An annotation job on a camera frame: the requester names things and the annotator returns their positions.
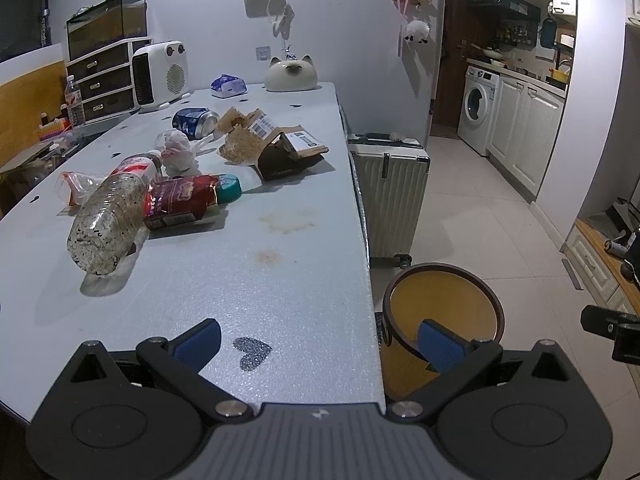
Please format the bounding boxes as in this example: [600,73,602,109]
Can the white kitchen cabinets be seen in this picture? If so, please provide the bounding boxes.
[487,75,565,197]

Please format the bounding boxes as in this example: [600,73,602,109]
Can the teal round lid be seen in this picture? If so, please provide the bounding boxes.
[216,174,243,205]

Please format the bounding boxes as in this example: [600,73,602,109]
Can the black drawer organizer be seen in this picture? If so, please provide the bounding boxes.
[65,37,152,124]

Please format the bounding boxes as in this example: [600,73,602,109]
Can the white space heater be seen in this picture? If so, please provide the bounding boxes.
[131,40,191,112]

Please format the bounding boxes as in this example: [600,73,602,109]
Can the torn cardboard box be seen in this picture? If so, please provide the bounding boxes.
[216,107,329,181]

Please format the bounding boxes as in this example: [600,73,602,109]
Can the standing water bottle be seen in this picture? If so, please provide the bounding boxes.
[64,75,86,128]

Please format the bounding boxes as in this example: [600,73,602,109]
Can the glass fish tank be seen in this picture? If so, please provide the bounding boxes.
[66,0,148,61]

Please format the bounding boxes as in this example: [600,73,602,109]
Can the white washing machine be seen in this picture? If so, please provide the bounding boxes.
[457,65,500,157]

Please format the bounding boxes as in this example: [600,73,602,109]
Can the crushed blue can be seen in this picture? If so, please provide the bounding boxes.
[171,107,219,141]

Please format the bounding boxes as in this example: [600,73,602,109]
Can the white ribbed suitcase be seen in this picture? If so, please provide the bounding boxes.
[347,133,431,269]

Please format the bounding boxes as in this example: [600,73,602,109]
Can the knotted white plastic bag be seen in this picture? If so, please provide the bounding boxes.
[155,129,210,178]

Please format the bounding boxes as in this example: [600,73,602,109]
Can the white plush sheep toy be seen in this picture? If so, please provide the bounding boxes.
[402,20,431,44]

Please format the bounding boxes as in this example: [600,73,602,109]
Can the cat shaped ceramic holder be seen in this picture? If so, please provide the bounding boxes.
[264,55,318,92]

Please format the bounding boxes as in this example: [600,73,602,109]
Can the blue tissue pack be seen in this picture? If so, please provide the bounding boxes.
[210,74,247,99]

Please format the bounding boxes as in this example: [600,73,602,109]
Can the clear plastic bottle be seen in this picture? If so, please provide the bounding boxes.
[66,150,162,275]

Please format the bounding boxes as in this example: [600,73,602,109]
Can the clear bag with orange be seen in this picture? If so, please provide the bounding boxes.
[58,171,105,207]

